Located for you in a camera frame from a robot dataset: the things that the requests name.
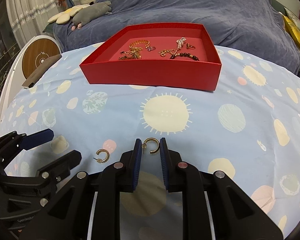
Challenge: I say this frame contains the gold hoop earring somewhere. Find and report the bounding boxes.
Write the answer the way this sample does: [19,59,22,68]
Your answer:
[93,148,110,164]
[141,137,160,155]

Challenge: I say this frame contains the red cardboard tray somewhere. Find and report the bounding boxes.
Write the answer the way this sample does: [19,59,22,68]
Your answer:
[80,23,222,91]

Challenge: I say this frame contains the dark bead gold bracelet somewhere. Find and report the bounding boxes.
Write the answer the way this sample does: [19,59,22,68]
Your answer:
[169,51,200,62]

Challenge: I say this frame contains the gold chain link bracelet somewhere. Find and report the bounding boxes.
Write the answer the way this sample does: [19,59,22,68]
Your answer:
[128,39,152,55]

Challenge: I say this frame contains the pearl bead bracelet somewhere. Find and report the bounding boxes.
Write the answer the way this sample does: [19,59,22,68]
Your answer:
[175,36,188,52]

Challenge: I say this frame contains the brown phone case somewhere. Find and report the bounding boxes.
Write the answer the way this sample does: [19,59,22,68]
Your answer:
[22,54,62,89]

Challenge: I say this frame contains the round wooden white device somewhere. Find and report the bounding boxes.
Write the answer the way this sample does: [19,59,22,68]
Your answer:
[0,35,61,122]

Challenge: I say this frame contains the blue planet print cloth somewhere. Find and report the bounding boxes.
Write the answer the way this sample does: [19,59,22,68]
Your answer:
[0,45,300,236]

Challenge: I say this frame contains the flower shaped cushion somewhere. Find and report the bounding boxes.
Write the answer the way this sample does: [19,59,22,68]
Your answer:
[47,4,90,24]

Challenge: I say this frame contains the white sheer curtain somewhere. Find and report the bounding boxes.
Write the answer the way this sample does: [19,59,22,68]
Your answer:
[6,0,64,48]

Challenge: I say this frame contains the grey plush toy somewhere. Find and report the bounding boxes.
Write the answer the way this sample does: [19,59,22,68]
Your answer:
[71,1,112,31]

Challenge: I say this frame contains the purple-blue bed blanket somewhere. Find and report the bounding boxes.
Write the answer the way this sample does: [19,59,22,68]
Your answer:
[53,0,300,74]

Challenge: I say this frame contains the yellow gold pillow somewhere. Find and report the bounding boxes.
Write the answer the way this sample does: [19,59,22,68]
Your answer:
[283,15,300,49]

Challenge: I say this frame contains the grey patterned pillow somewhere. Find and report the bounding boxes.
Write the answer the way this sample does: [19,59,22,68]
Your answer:
[284,7,300,29]

